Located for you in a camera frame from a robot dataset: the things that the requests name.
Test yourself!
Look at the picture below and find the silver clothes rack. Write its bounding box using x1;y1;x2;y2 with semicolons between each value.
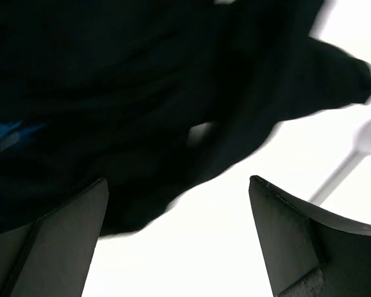
309;120;371;206

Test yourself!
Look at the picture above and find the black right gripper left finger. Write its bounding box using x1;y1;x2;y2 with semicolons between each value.
0;179;109;297

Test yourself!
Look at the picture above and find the black t shirt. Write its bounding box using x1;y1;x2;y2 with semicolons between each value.
0;1;371;236

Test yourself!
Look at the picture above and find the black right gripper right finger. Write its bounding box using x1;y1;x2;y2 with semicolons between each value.
249;176;371;297

